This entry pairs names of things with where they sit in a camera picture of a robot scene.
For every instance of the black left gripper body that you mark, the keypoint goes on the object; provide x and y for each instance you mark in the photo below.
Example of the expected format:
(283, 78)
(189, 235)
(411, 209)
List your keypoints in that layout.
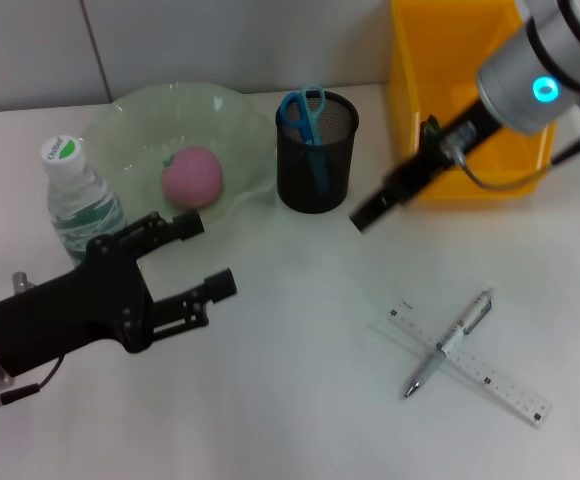
(80, 310)

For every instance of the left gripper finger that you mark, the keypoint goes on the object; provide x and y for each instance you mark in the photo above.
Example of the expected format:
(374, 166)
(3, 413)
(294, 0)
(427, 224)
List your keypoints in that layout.
(187, 227)
(220, 287)

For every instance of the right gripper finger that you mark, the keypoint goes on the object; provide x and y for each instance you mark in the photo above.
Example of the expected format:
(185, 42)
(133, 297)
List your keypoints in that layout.
(375, 207)

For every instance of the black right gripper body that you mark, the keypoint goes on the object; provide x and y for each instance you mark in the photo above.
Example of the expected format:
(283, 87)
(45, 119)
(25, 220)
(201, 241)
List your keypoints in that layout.
(440, 155)

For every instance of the green plastic wrapper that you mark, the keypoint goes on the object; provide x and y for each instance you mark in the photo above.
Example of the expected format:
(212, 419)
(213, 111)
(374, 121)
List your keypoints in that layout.
(430, 131)

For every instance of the pink peach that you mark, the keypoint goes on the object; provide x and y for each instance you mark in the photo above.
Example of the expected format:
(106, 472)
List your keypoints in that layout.
(192, 177)

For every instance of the blue scissors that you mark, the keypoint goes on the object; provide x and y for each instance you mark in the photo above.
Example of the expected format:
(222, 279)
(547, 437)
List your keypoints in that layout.
(310, 135)

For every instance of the green label water bottle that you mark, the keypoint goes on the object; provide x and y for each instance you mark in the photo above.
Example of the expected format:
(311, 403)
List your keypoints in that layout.
(80, 200)

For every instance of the silver ballpoint pen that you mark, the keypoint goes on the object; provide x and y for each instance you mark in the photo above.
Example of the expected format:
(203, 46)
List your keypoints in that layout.
(450, 342)

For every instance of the clear plastic ruler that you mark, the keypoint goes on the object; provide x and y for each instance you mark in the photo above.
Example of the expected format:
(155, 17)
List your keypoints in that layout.
(505, 385)

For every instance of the black mesh pen holder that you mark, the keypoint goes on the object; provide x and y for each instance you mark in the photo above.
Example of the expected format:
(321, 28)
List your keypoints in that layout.
(295, 175)

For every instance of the green glass fruit plate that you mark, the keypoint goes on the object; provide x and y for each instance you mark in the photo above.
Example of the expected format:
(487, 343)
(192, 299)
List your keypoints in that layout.
(135, 125)

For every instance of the yellow plastic bin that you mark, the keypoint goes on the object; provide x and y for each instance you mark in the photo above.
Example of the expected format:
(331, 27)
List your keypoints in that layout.
(445, 50)

